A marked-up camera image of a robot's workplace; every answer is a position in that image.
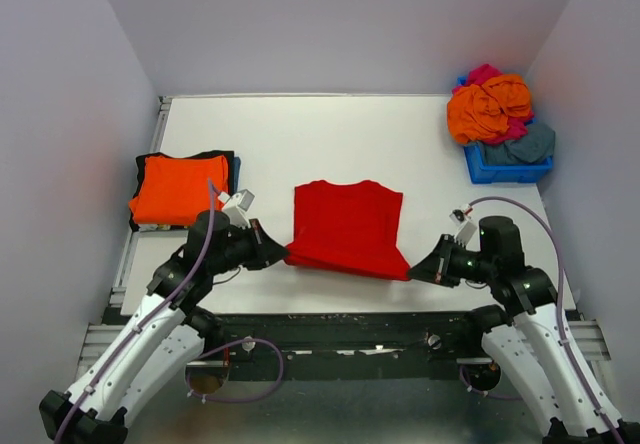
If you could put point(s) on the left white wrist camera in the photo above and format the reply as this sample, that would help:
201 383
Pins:
236 206

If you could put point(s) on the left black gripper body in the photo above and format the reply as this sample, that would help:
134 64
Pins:
238 252

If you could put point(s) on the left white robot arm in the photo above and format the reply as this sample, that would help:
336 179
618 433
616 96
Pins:
167 330

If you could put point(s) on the aluminium frame rail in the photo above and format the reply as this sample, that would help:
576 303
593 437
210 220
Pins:
112 313

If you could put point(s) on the crumpled magenta t-shirt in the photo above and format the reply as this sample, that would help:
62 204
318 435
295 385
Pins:
482 75

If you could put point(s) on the blue plastic bin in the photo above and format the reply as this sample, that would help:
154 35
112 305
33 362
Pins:
490 107

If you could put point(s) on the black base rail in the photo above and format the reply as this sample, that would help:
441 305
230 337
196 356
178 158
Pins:
349 346

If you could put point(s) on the crumpled orange t-shirt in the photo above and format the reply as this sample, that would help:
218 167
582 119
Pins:
487 106

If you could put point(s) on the red t-shirt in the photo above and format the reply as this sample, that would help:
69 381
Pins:
350 228

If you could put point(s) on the crumpled grey-blue t-shirt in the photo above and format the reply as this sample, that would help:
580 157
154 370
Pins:
532 149

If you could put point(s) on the folded blue t-shirt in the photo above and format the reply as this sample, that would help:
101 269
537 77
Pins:
234 176

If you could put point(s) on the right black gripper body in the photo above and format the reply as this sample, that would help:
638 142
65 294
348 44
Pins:
470 263

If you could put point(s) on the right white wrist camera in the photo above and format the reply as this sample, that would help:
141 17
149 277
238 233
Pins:
465 225

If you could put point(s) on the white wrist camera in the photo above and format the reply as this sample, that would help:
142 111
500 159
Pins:
236 206
465 225

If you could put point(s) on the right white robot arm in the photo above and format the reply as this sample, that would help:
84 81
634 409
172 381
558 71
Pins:
526 332

